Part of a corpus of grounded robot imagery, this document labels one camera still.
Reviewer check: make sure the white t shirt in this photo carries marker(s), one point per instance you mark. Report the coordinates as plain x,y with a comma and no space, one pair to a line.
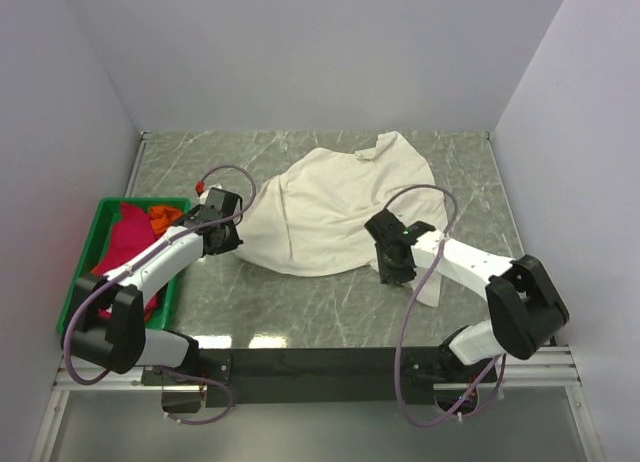
309,220

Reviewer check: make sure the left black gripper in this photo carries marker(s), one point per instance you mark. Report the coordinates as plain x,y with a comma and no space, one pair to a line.
233,242

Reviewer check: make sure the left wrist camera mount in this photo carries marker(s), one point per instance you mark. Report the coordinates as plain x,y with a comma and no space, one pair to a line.
202,190

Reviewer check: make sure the magenta t shirt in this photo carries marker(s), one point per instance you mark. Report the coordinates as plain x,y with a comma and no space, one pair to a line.
132,234

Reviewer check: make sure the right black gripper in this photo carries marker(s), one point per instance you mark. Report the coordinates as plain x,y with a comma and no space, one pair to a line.
387,275

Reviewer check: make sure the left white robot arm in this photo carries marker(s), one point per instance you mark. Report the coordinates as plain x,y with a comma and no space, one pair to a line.
104,324

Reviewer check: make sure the aluminium frame rail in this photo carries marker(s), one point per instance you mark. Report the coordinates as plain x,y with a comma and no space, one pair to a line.
540,415

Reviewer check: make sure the orange t shirt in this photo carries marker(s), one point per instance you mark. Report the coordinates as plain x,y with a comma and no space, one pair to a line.
161,217

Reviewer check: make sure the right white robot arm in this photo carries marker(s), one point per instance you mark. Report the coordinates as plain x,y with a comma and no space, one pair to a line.
525,308

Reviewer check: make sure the black base beam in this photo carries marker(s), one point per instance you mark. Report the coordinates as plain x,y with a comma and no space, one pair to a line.
286,375

